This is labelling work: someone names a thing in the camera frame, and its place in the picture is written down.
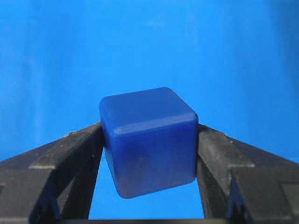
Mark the blue table cloth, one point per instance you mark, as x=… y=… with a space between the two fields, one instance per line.
x=234 y=62

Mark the blue block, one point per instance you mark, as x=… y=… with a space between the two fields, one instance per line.
x=151 y=140

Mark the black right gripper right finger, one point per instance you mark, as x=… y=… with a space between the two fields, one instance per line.
x=242 y=184

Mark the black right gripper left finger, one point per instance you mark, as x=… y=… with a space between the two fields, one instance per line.
x=54 y=182

